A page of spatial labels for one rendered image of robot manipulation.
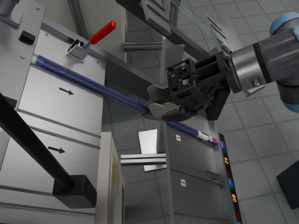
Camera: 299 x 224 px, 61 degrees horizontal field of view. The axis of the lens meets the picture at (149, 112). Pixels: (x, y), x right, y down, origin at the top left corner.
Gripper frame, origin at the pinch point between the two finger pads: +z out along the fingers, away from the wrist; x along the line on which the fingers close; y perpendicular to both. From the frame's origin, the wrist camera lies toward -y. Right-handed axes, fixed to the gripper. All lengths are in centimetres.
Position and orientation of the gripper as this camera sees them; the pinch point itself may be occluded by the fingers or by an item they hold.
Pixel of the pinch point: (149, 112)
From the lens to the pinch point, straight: 57.2
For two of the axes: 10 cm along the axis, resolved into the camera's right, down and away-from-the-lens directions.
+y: -5.3, -4.3, -7.3
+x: 0.4, 8.5, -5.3
